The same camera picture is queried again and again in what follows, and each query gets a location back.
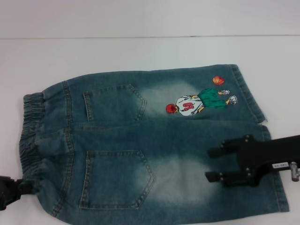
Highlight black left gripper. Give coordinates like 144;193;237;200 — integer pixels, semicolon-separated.
0;175;25;212

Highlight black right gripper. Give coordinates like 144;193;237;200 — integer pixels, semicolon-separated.
205;135;300;188

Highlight blue denim shorts with embroidery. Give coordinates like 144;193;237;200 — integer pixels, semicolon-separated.
18;63;289;218

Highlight silver plug on right arm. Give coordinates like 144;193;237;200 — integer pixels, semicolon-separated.
289;161;300;182

